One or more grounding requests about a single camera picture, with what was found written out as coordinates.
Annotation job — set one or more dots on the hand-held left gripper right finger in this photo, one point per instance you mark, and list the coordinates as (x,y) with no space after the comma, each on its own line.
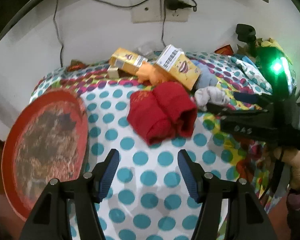
(187,177)

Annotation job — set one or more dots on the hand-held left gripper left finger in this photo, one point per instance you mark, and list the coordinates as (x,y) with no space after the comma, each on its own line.
(110,172)

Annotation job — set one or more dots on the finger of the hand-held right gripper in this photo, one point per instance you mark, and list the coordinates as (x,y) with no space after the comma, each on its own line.
(240,128)
(247,98)

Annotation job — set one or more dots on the white towel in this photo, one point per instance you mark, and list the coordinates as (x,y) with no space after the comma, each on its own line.
(210,96)

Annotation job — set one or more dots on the red towel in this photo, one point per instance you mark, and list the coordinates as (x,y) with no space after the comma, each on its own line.
(176,103)
(145,115)

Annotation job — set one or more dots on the red round tray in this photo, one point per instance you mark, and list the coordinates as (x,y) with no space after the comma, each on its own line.
(45,150)

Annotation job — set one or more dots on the yellow medicine box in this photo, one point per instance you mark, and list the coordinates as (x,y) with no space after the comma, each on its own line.
(126,60)
(182,67)

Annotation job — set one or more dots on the orange rubber toy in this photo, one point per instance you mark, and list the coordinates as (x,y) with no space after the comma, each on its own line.
(150,73)

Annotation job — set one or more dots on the person's right hand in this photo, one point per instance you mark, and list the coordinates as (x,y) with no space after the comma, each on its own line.
(298,170)

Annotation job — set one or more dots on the polka dot tablecloth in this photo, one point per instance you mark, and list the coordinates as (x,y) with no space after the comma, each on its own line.
(145,160)

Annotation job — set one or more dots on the red snack packet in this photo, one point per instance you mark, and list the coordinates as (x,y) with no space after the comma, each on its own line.
(223,49)
(76,65)

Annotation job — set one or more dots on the small beige box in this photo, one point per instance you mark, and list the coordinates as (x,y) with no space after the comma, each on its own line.
(113,72)

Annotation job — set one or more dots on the clear plastic wrapper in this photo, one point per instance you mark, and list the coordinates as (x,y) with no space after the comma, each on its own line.
(147,48)

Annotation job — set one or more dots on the black television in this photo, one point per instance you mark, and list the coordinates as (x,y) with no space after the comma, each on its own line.
(27,0)

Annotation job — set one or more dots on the white wall socket plate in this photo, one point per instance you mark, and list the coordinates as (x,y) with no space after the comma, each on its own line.
(150,11)
(182,16)

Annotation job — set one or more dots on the black wall plug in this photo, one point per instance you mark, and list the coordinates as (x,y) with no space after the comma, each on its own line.
(187,5)

